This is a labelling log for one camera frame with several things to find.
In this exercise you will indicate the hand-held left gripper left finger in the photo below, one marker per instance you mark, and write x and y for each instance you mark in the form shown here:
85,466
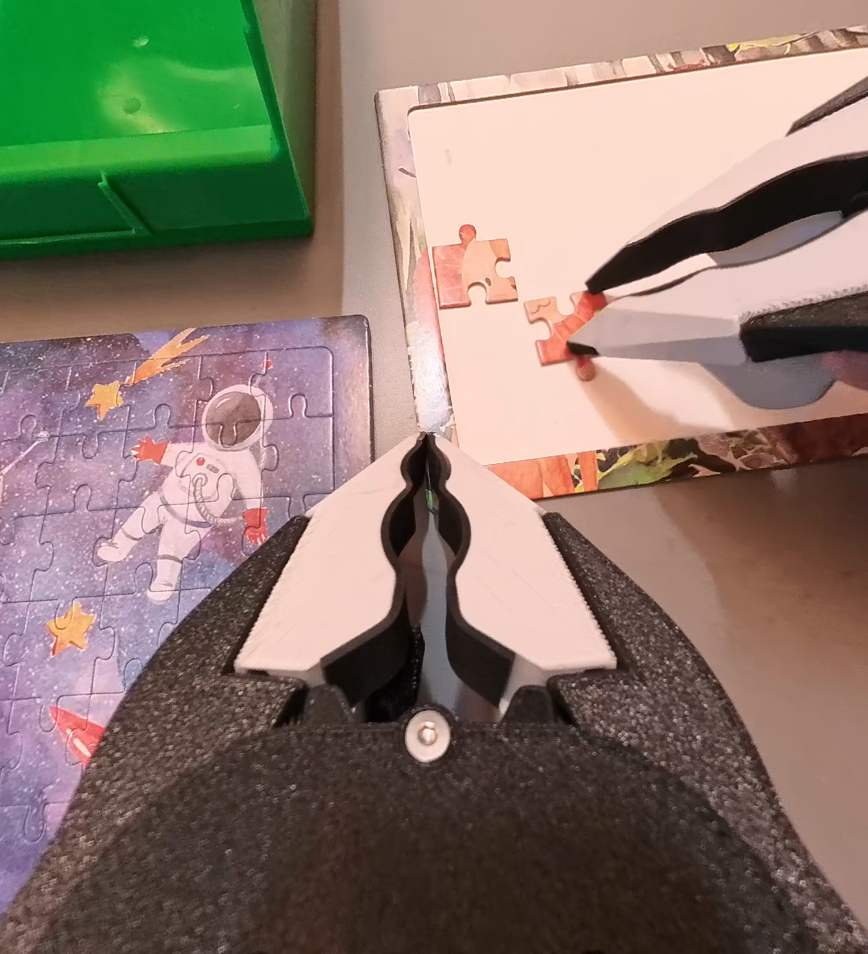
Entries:
322,596

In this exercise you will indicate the space jigsaw puzzle board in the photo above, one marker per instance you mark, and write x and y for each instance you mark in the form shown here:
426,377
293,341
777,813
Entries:
68,484

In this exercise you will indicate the greenish jigsaw piece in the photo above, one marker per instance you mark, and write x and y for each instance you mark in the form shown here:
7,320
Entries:
425,596

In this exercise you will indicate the orange tan jigsaw piece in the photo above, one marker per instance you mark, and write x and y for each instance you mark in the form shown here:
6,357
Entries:
475,268

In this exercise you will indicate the green plastic bin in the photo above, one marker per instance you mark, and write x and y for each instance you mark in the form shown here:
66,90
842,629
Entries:
128,112

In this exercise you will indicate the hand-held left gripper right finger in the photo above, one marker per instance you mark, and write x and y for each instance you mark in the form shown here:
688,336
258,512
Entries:
530,596

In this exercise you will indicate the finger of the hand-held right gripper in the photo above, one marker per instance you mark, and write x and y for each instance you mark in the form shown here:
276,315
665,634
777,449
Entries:
672,328
776,179

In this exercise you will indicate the animal jigsaw puzzle board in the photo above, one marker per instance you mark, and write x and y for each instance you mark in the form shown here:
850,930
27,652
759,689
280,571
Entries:
590,164

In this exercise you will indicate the red orange jigsaw piece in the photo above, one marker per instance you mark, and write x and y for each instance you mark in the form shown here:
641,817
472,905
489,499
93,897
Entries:
557,339

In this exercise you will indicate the grey desk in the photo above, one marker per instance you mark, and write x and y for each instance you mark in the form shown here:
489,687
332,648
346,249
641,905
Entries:
739,633

